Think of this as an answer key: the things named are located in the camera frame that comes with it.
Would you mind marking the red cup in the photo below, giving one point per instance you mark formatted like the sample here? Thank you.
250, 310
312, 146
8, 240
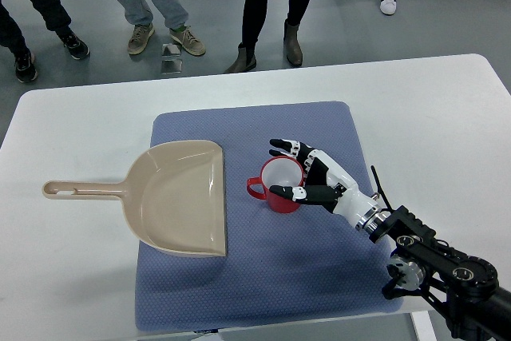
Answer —
276, 176

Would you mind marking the white table leg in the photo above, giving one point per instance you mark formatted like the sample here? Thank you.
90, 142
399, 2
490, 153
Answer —
423, 327

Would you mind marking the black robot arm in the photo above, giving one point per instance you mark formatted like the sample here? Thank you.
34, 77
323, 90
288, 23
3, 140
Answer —
463, 289

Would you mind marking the beige plastic dustpan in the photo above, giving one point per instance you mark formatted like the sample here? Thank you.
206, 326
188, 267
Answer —
173, 198

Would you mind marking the blue textured mat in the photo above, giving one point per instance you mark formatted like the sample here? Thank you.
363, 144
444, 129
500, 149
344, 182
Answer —
279, 267

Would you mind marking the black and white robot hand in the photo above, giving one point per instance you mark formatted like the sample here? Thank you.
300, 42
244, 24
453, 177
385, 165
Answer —
327, 184

